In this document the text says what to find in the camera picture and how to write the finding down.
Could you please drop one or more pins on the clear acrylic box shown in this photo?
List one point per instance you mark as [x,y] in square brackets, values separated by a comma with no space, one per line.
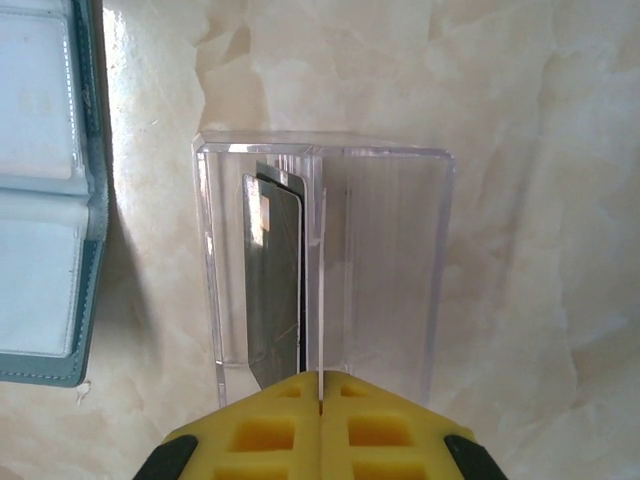
[390,250]

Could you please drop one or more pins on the teal card holder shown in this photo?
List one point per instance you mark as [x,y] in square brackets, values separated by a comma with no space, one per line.
[40,150]

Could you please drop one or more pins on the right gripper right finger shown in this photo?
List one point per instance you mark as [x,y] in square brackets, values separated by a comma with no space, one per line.
[390,440]

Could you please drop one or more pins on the black credit card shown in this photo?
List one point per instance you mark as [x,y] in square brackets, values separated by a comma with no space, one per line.
[270,169]
[275,275]

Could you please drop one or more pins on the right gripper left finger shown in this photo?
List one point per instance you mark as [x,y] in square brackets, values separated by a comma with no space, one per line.
[260,440]

